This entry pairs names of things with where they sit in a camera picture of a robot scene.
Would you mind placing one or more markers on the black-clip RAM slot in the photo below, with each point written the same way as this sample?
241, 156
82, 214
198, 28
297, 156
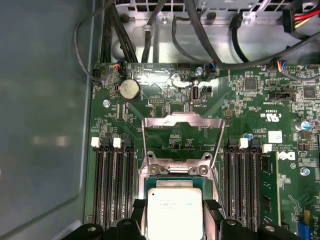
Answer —
108, 187
129, 187
229, 187
253, 187

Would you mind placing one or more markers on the CPU socket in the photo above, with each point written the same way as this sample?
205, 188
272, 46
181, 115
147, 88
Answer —
153, 170

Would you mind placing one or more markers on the silver internal USB port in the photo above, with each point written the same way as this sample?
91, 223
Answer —
195, 93

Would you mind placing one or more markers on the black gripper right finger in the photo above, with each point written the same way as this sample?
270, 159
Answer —
225, 230

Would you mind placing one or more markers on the silver coin cell battery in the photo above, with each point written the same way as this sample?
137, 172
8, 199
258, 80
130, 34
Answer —
128, 90

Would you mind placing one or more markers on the black open PC case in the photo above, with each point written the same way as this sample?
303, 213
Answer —
37, 100

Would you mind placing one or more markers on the green motherboard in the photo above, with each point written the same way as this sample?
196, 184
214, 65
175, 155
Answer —
250, 112

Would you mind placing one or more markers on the metal socket locking lever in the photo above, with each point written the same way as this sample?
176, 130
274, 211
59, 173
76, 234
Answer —
219, 193

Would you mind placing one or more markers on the metal socket cover frame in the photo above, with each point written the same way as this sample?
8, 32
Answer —
155, 123

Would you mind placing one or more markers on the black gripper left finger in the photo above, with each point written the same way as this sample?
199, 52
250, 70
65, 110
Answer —
125, 230

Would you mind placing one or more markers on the silver CPU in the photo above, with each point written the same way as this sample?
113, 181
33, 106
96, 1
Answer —
175, 212

